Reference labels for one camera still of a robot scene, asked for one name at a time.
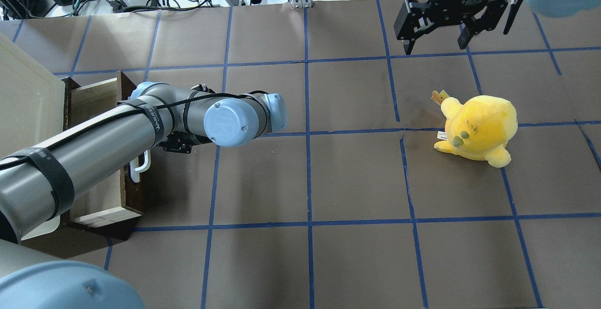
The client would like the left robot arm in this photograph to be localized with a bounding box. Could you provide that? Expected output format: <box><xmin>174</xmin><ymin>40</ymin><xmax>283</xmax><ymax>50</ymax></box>
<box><xmin>0</xmin><ymin>82</ymin><xmax>288</xmax><ymax>309</ymax></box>

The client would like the dark wooden drawer cabinet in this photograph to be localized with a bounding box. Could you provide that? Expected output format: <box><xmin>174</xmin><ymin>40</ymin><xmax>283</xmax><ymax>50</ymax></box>
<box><xmin>22</xmin><ymin>77</ymin><xmax>140</xmax><ymax>258</ymax></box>

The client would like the cream plastic storage box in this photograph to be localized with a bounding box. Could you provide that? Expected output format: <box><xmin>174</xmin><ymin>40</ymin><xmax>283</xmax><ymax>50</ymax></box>
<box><xmin>1</xmin><ymin>35</ymin><xmax>75</xmax><ymax>244</ymax></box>

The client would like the wooden drawer with white handle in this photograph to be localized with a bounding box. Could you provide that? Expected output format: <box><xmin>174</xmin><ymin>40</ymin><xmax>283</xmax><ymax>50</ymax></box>
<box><xmin>64</xmin><ymin>71</ymin><xmax>150</xmax><ymax>228</ymax></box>

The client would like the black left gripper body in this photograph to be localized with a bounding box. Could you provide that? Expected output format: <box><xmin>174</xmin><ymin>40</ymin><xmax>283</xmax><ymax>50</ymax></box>
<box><xmin>157</xmin><ymin>131</ymin><xmax>209</xmax><ymax>154</ymax></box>

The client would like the yellow plush dinosaur toy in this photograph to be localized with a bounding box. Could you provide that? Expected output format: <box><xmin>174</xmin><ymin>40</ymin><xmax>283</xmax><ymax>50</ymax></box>
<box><xmin>431</xmin><ymin>90</ymin><xmax>518</xmax><ymax>168</ymax></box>

